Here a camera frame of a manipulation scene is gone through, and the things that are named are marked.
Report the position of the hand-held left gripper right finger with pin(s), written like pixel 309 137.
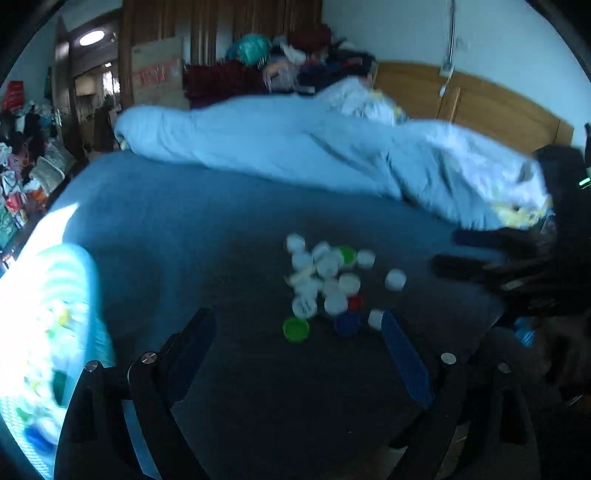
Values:
pixel 406 360

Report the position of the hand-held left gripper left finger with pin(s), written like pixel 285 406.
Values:
pixel 194 341

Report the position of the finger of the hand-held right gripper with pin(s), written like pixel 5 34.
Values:
pixel 489 240
pixel 466 268

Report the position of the small white bottle cap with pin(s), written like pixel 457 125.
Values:
pixel 376 319
pixel 395 279

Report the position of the blue bottle cap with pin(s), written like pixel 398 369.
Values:
pixel 347 324

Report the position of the red bottle cap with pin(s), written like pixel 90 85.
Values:
pixel 356 303

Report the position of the green bottle cap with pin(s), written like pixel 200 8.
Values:
pixel 295 330
pixel 347 256

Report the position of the large white printed cap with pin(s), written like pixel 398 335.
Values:
pixel 304 306

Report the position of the light blue plastic basket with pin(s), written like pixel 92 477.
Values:
pixel 87 295

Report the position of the pile of white bottle caps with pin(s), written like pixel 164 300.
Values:
pixel 330 266

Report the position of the heap of mixed-colour bottle caps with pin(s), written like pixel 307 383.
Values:
pixel 46 360

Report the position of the wooden headboard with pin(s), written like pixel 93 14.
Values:
pixel 485 97

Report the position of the light blue blanket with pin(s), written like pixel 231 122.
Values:
pixel 277 134

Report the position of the dark green coat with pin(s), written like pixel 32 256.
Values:
pixel 102 120

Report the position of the pile of clothes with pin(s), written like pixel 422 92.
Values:
pixel 323 60

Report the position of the heap of clothes and bags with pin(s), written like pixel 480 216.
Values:
pixel 23 152

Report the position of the dark red cloth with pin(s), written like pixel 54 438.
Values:
pixel 217 83

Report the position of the cardboard box with red print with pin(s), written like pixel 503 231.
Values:
pixel 159 74

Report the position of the teal plastic bag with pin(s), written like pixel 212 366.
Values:
pixel 251 48

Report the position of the red plastic bag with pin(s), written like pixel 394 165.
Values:
pixel 14 94

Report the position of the wooden wardrobe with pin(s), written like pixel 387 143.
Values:
pixel 207 23

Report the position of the round ceiling light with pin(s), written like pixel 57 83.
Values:
pixel 92 38

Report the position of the wooden door frame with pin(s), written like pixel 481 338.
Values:
pixel 64 92

